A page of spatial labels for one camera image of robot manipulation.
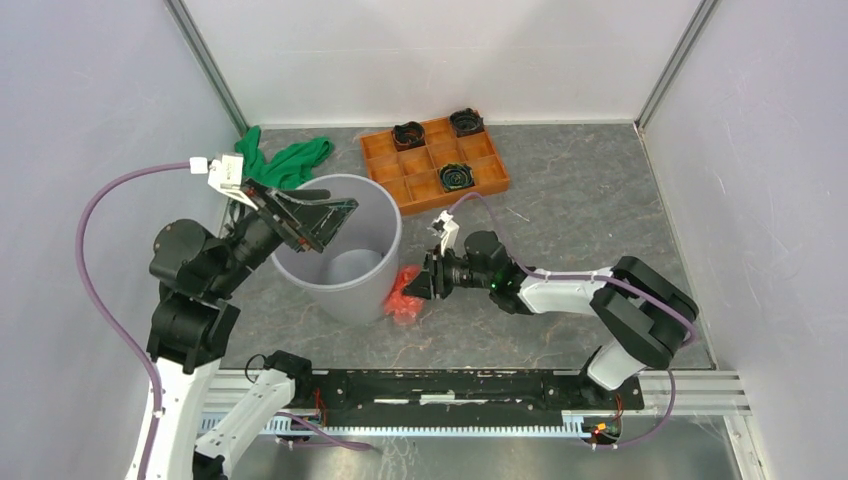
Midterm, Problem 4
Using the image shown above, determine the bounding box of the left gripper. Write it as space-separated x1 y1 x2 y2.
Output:
210 173 360 294

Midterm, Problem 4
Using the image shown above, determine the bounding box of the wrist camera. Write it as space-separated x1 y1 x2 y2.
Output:
430 210 459 256
207 153 244 193

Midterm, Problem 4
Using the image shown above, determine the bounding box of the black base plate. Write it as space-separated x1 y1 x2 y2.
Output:
288 369 645 428

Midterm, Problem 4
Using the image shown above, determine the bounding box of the red plastic trash bag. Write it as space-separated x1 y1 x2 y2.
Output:
384 265 424 326

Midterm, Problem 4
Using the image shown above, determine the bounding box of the grey trash bin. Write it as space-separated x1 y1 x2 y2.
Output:
271 174 403 325

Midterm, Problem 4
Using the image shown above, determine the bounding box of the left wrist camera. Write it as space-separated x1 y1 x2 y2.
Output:
207 153 244 193

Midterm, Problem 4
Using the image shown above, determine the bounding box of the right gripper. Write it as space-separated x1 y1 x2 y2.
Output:
402 243 494 301

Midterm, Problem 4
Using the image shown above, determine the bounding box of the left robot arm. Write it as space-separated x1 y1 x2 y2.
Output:
127 180 358 479

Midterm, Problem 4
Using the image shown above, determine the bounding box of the green cloth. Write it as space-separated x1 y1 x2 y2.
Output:
234 125 335 190

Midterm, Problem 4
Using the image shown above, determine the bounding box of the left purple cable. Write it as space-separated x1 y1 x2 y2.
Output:
74 157 210 480

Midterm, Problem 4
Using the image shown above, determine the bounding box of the rolled black belt left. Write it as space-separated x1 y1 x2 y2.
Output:
391 121 426 152

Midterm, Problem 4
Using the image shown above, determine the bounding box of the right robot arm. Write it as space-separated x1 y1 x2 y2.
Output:
403 231 700 408

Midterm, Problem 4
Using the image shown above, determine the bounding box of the rolled black belt right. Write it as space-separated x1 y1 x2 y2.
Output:
448 108 485 138

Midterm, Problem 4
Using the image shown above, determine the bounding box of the orange compartment tray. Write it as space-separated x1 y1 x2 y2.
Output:
359 113 511 216

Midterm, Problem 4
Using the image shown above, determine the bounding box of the rolled black belt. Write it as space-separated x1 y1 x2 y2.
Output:
448 108 485 138
391 121 426 152

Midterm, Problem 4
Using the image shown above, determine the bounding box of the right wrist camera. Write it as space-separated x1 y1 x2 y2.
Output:
430 210 459 256

